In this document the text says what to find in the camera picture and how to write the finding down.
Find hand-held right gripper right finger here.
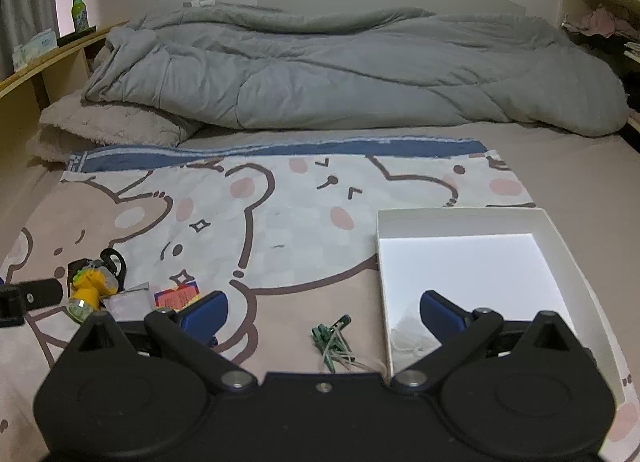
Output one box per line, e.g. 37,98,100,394
390,290,593,395

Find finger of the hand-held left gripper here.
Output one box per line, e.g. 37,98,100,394
0,279,63,328

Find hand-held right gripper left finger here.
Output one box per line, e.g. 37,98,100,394
70,291,256,395

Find colourful card box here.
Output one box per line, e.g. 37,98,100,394
154,279,202,314

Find yellow headlamp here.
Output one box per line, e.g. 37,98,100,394
67,248,127,325

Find white cardboard box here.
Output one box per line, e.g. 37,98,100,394
376,207,628,410

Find silver foil packet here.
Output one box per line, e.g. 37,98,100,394
102,282,152,324

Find cream elastic cord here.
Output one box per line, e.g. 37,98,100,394
325,342,383,374

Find green clips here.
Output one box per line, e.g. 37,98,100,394
311,314,356,373

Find bear printed blanket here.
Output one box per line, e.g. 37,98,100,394
0,138,640,462

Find beige fluffy pillow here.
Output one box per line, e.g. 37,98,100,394
27,47,202,164

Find wooden bedside shelf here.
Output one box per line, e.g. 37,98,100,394
0,21,128,163

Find tissue pack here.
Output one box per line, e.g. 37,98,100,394
12,28,59,66

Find grey duvet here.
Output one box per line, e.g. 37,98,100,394
82,3,630,139

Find black flat device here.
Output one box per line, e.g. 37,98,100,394
56,25,97,41

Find grey curtain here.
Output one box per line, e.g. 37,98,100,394
0,0,57,79

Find green glass bottle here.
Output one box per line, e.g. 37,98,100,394
70,0,89,36

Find pink clothes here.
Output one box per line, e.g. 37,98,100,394
564,6,640,41

